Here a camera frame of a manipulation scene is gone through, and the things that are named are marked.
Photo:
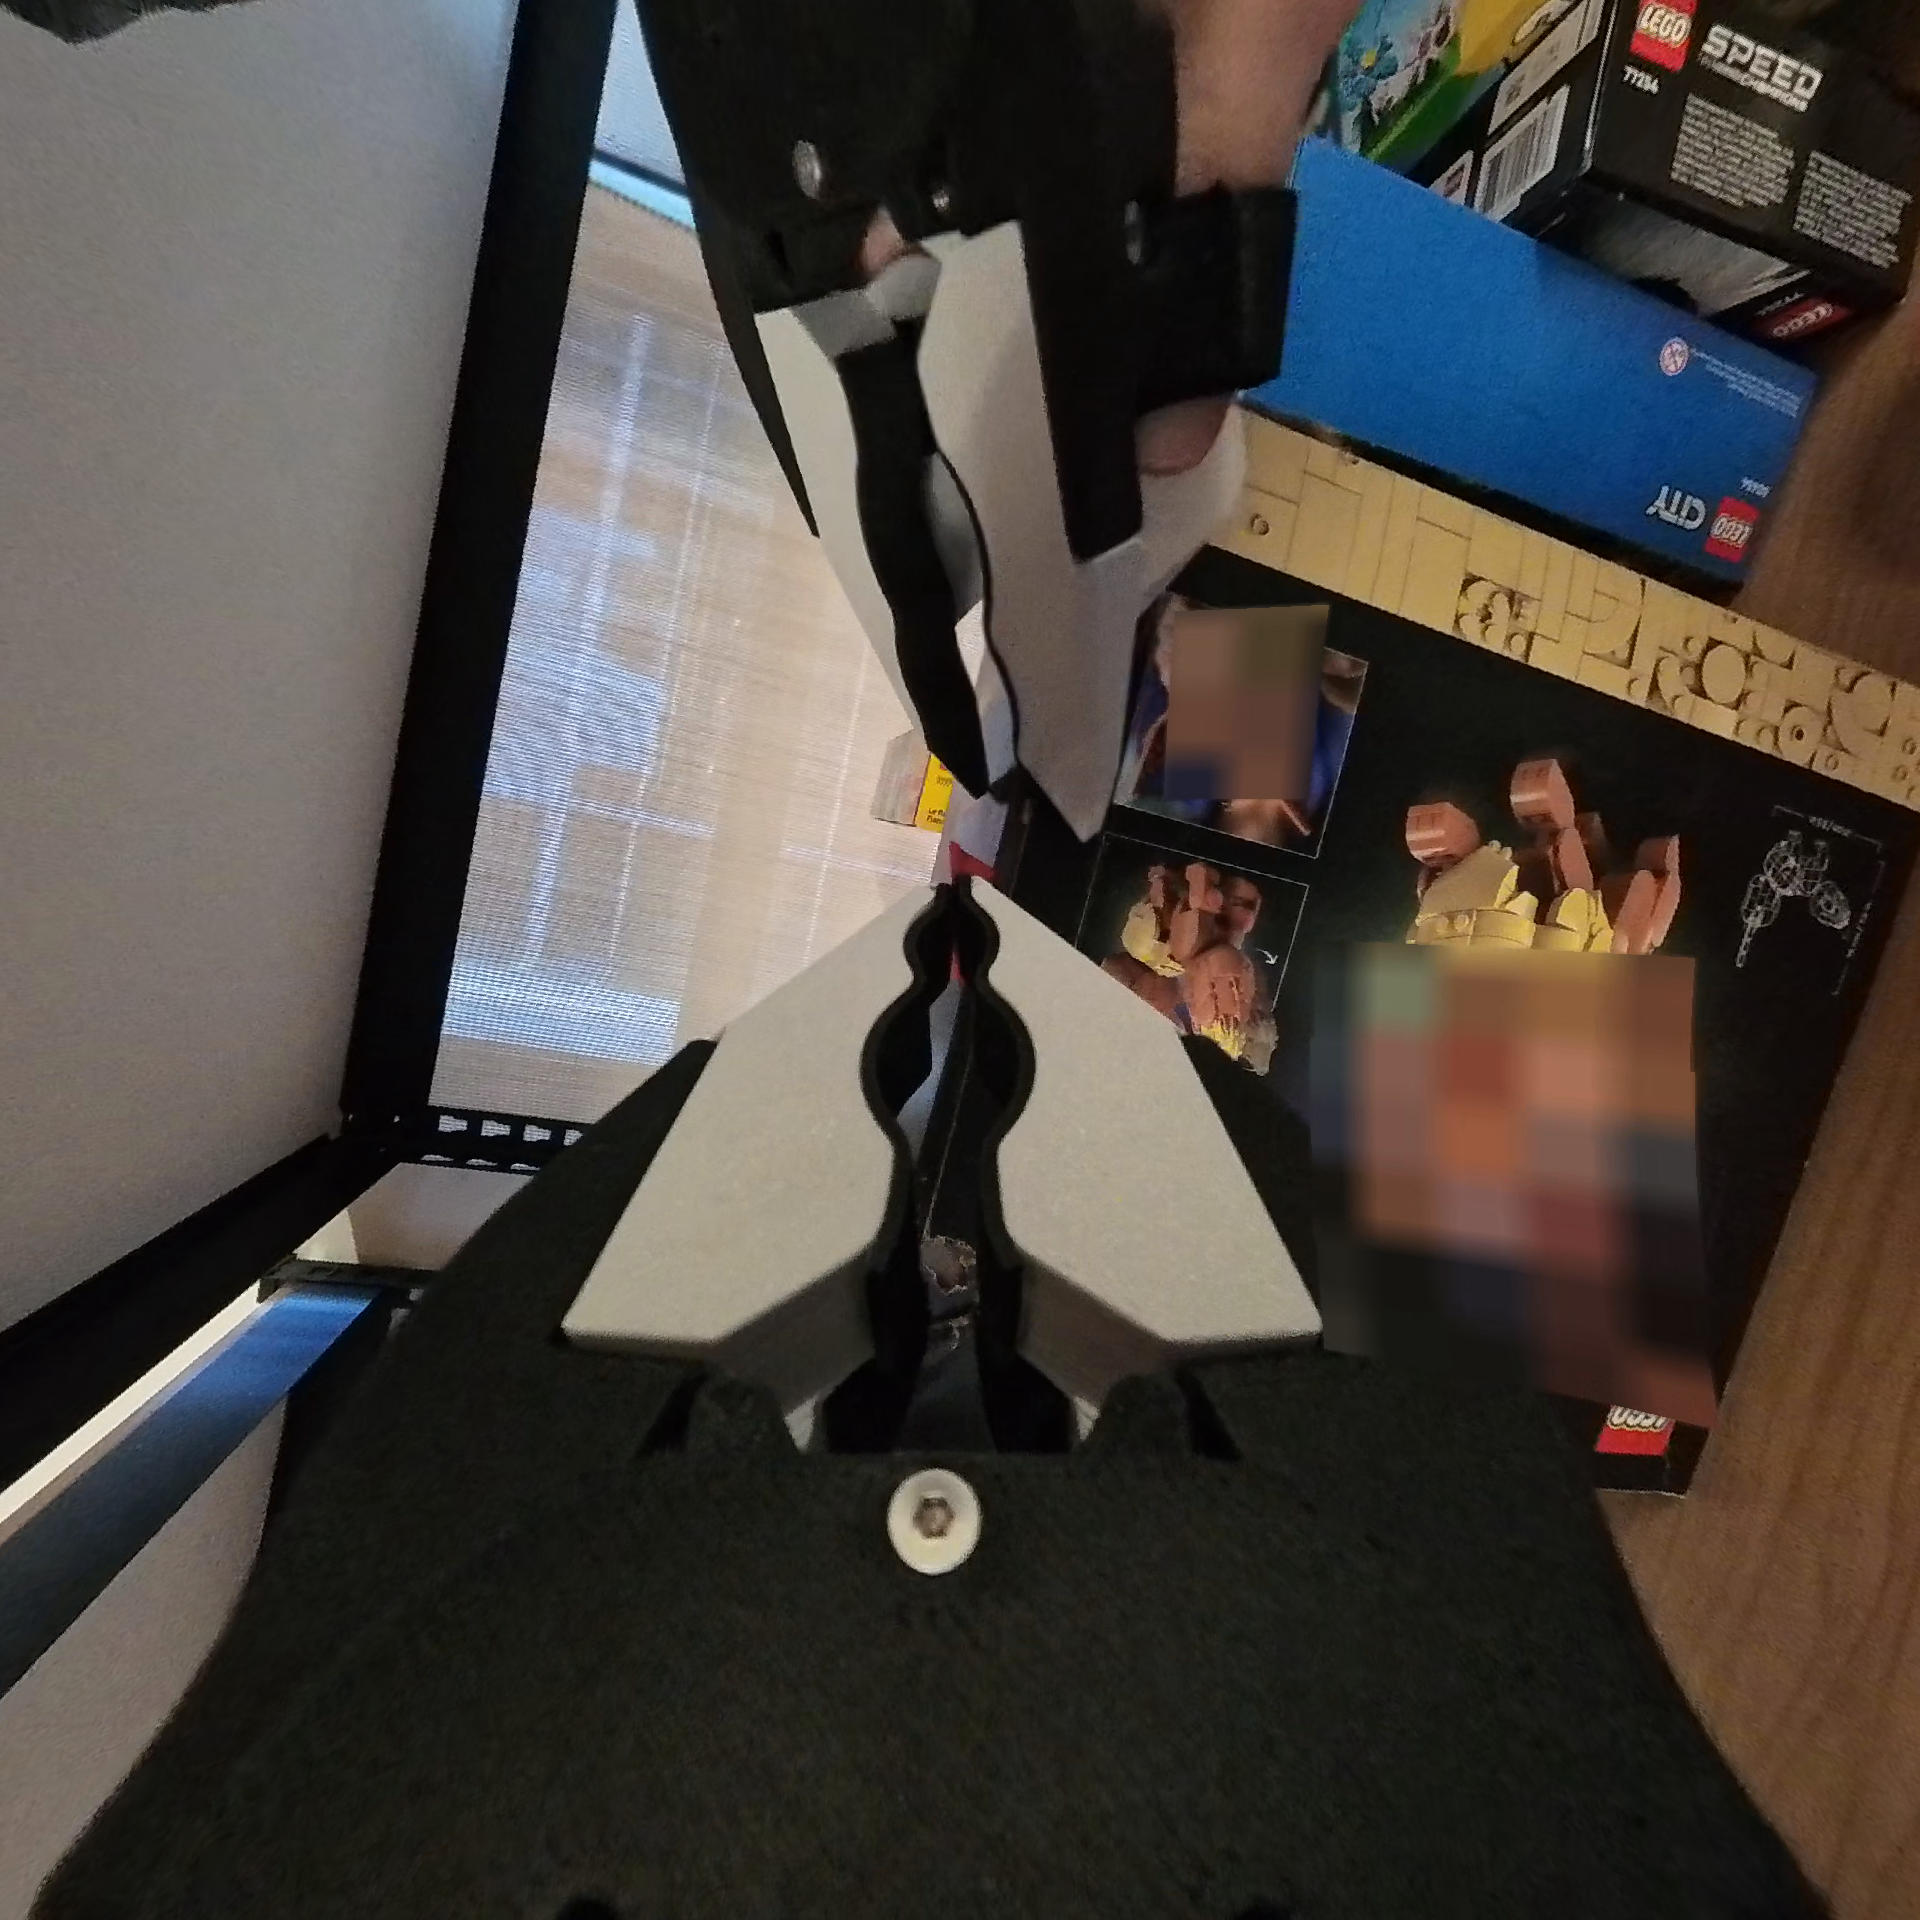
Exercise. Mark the large black tan-edged toy box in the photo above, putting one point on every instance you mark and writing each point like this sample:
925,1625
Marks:
1395,704

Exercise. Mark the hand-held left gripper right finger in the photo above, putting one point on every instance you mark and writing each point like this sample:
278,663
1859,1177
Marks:
1171,1201

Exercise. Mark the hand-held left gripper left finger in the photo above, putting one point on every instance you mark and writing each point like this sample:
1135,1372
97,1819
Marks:
705,1201

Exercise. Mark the black metal shelf rack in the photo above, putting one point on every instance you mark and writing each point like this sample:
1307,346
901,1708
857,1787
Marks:
474,599

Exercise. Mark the yellow toy box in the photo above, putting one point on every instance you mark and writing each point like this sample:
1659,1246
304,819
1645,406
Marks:
933,786

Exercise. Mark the white shelf board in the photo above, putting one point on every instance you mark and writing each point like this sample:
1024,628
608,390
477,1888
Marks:
224,599

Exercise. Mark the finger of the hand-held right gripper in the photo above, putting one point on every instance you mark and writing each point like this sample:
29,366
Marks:
867,593
1035,628

